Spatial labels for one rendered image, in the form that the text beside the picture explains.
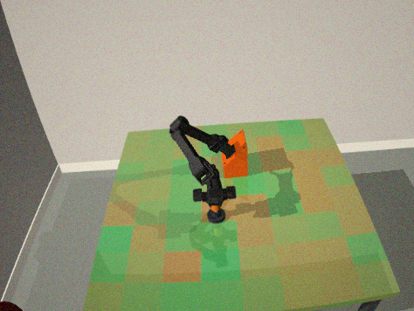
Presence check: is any dark grey round pedestal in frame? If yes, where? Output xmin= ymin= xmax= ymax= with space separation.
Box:
xmin=207 ymin=208 xmax=225 ymax=224

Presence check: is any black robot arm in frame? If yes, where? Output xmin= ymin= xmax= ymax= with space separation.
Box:
xmin=169 ymin=115 xmax=236 ymax=206

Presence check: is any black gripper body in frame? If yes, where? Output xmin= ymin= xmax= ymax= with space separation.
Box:
xmin=193 ymin=186 xmax=237 ymax=202

